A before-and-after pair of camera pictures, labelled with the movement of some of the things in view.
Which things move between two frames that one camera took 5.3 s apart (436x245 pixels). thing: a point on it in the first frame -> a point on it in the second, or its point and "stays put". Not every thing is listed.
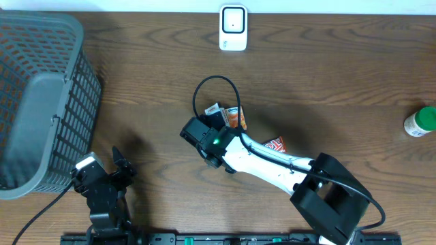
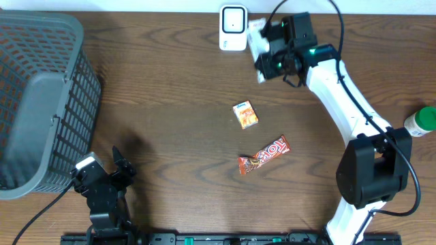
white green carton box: (215, 108) -> (257, 44)
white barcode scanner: (233, 27) stays put
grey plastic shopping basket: (50, 101) stays put
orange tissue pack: (232, 116) -> (246, 114)
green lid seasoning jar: (422, 122) stays put
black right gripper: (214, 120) -> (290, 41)
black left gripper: (122, 175) stays put
